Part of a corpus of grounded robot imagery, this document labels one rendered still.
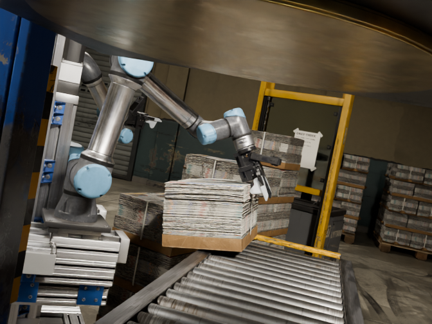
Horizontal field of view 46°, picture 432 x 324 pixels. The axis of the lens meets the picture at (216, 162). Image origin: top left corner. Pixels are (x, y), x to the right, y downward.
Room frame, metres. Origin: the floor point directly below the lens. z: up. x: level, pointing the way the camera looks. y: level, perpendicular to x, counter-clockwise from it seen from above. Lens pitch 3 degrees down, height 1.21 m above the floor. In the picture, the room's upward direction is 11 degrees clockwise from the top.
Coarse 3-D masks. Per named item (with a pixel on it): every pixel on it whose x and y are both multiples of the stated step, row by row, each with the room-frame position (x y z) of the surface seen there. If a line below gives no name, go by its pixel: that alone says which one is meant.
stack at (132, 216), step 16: (128, 208) 2.50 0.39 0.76; (144, 208) 2.45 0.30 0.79; (160, 208) 2.40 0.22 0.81; (272, 208) 3.31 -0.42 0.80; (128, 224) 2.48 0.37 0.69; (144, 224) 2.44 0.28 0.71; (160, 224) 2.40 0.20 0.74; (272, 224) 3.35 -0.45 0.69; (160, 240) 2.38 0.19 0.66; (256, 240) 3.18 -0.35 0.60; (128, 256) 2.47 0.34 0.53; (144, 256) 2.42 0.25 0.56; (160, 256) 2.37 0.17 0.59; (176, 256) 2.39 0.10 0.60; (128, 272) 2.46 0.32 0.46; (144, 272) 2.42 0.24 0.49; (160, 272) 2.37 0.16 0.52; (112, 288) 2.51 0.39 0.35; (112, 304) 2.49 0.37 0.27
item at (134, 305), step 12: (204, 252) 1.73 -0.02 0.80; (180, 264) 1.51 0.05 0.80; (192, 264) 1.54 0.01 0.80; (168, 276) 1.37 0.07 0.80; (180, 276) 1.39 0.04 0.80; (144, 288) 1.23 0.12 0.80; (156, 288) 1.25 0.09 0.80; (168, 288) 1.28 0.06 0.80; (132, 300) 1.13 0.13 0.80; (144, 300) 1.15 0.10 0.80; (156, 300) 1.19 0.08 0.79; (120, 312) 1.05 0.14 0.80; (132, 312) 1.06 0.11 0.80
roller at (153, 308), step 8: (152, 304) 1.13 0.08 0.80; (152, 312) 1.11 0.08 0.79; (160, 312) 1.11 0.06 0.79; (168, 312) 1.11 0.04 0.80; (176, 312) 1.11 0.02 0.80; (184, 312) 1.12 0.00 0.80; (176, 320) 1.10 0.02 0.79; (184, 320) 1.10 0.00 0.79; (192, 320) 1.10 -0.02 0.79; (200, 320) 1.10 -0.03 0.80; (208, 320) 1.10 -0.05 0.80
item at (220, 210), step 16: (176, 192) 1.76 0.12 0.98; (192, 192) 1.74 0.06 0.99; (208, 192) 1.73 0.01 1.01; (224, 192) 1.72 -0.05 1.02; (240, 192) 1.71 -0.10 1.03; (176, 208) 1.76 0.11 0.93; (192, 208) 1.75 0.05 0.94; (208, 208) 1.74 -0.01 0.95; (224, 208) 1.73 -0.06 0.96; (240, 208) 1.71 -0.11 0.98; (176, 224) 1.76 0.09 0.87; (192, 224) 1.75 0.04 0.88; (208, 224) 1.74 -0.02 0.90; (224, 224) 1.72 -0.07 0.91; (240, 224) 1.71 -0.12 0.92
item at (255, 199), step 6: (192, 180) 2.00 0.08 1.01; (198, 180) 2.01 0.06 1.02; (204, 180) 2.01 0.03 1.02; (210, 180) 2.02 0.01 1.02; (216, 180) 2.02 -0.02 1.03; (222, 180) 2.03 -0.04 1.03; (258, 198) 2.07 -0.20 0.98; (252, 204) 1.92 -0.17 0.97; (252, 210) 1.92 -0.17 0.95; (252, 216) 1.96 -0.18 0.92; (252, 222) 1.96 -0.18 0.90; (252, 228) 1.95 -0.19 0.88
